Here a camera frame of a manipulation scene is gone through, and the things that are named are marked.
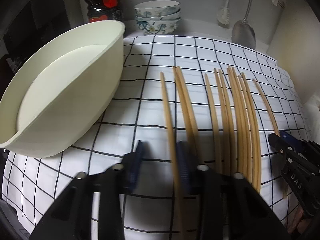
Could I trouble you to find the wooden chopstick eleven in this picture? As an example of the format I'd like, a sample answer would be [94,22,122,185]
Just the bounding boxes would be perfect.
[253,79,280,193]

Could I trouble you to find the wooden chopstick ten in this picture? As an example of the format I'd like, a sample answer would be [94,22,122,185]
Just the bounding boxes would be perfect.
[241,72,261,193]

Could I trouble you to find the wooden chopstick nine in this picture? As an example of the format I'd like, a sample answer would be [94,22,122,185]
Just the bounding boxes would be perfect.
[238,75,255,189]

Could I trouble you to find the wooden chopstick one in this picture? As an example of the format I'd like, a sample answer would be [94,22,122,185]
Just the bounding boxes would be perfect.
[160,72,186,239]

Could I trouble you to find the wooden chopstick four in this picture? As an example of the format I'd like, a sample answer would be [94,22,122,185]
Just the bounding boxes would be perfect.
[204,74,222,174]

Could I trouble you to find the wooden chopstick six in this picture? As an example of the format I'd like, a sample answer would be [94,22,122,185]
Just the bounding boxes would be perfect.
[219,70,237,175]

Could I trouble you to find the wooden chopstick seven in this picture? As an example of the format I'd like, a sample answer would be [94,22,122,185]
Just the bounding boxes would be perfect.
[227,66,247,177]

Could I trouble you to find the wooden chopstick eight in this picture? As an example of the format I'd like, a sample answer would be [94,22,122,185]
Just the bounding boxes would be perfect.
[232,67,252,183]

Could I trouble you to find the wooden chopstick three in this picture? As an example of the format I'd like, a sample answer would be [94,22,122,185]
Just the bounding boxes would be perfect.
[176,66,201,145]

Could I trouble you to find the wooden chopstick five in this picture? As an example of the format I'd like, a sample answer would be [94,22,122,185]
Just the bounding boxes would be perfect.
[214,68,231,175]

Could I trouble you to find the cream oval plastic basin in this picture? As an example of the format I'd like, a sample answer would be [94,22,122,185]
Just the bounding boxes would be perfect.
[1,20,125,158]

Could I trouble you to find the white black checkered cloth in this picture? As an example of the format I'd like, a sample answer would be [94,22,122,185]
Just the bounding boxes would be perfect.
[1,36,311,239]

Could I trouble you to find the white cutting board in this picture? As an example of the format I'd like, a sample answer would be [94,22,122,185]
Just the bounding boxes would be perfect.
[267,0,319,103]

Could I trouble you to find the steel spatula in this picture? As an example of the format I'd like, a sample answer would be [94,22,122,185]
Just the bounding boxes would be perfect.
[232,0,256,49]

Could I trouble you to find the white dish brush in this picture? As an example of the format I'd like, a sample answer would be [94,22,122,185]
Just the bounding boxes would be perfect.
[216,0,230,28]

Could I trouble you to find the bottom floral ceramic bowl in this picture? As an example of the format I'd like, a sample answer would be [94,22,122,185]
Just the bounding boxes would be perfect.
[136,18,181,35]

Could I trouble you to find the floral ceramic bowl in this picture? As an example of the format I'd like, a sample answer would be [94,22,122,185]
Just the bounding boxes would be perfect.
[136,10,181,21]
[134,0,181,18]
[136,18,181,35]

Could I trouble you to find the top floral ceramic bowl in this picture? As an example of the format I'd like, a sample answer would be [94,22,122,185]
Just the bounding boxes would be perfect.
[134,0,181,18]

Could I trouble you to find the middle floral ceramic bowl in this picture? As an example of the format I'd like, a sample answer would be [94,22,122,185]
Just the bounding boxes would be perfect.
[136,10,181,21]

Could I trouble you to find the dark soy sauce bottle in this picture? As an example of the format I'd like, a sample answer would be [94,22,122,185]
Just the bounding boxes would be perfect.
[85,0,123,22]

